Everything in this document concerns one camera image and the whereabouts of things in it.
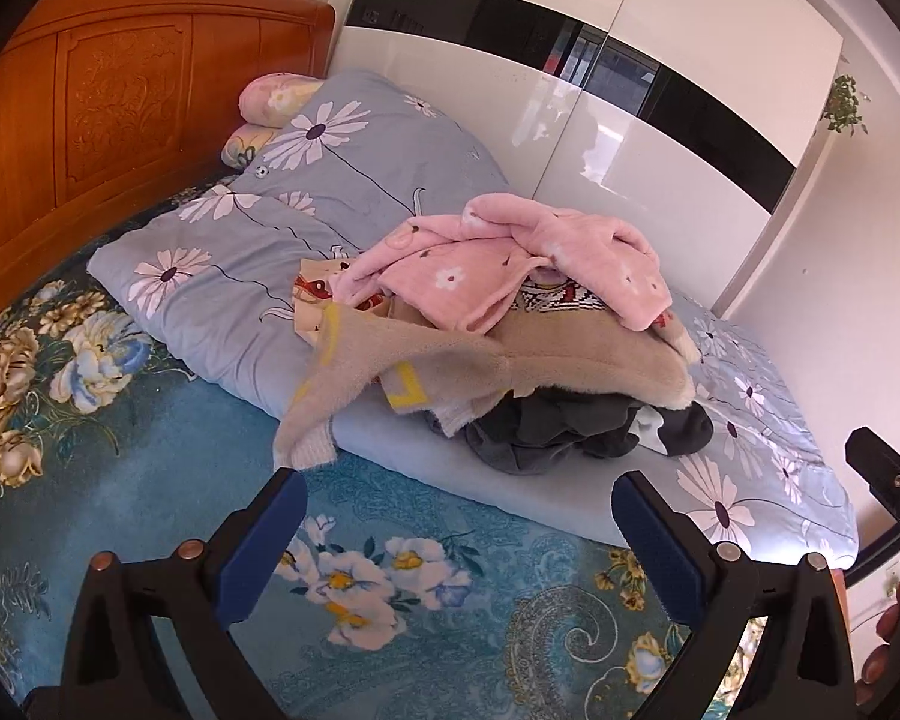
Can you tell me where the dark grey garment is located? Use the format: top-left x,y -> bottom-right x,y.
465,386 -> 715,475

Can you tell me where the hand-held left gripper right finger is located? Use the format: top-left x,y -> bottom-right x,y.
611,471 -> 871,720

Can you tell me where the blue-grey daisy quilt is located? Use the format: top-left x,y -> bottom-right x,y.
88,69 -> 860,567

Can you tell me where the pink floral pillow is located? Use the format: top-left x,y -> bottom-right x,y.
240,73 -> 323,125

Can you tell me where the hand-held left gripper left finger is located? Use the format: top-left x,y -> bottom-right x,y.
22,467 -> 308,720

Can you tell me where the teal floral bedsheet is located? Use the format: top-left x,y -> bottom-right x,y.
0,172 -> 766,720

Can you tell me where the person's right hand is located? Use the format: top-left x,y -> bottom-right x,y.
855,577 -> 900,706

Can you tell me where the cream cartoon print garment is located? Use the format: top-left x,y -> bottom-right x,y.
294,256 -> 391,350

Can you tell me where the yellow floral pillow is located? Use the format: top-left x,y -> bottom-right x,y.
221,124 -> 278,170

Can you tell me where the pink fleece floral garment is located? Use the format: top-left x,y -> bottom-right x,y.
328,193 -> 672,332

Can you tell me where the beige cartoon print sweater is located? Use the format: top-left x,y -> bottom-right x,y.
272,289 -> 697,470

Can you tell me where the green hanging plant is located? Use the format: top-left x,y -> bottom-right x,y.
821,75 -> 869,137

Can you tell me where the white and black wardrobe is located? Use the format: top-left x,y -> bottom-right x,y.
328,0 -> 845,316

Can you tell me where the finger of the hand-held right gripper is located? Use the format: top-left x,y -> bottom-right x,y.
844,427 -> 900,586

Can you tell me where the wooden headboard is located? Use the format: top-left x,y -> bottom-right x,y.
0,0 -> 336,331

